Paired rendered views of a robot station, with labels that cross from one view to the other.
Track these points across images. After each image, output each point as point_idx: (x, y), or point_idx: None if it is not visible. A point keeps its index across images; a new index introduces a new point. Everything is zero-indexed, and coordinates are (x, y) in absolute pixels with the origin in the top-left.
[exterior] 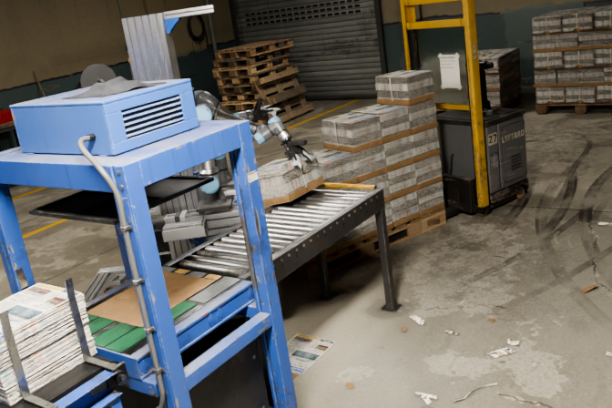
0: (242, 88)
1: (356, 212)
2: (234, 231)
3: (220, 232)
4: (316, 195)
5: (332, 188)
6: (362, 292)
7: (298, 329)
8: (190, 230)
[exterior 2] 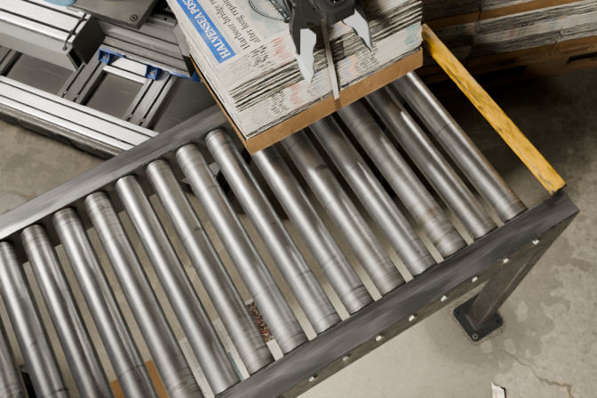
0: None
1: (419, 314)
2: (45, 219)
3: (134, 51)
4: (377, 102)
5: None
6: (454, 218)
7: (271, 274)
8: (39, 49)
